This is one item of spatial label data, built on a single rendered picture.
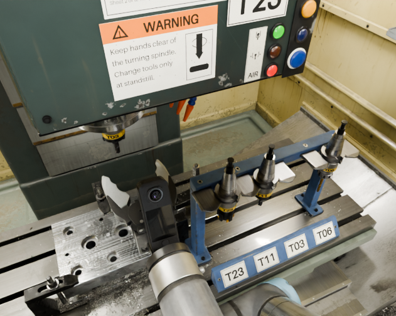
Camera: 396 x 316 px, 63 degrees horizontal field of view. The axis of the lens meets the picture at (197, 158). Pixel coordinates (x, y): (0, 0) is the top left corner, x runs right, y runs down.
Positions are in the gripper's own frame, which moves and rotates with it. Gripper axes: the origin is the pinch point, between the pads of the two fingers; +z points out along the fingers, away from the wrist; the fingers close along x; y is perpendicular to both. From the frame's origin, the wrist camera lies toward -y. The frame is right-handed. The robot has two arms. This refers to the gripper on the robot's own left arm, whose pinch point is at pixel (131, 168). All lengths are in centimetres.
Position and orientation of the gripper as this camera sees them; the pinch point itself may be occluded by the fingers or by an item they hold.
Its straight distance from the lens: 62.7
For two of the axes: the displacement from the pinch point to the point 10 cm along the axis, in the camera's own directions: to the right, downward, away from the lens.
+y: -0.2, 7.0, 7.1
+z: -4.2, -6.5, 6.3
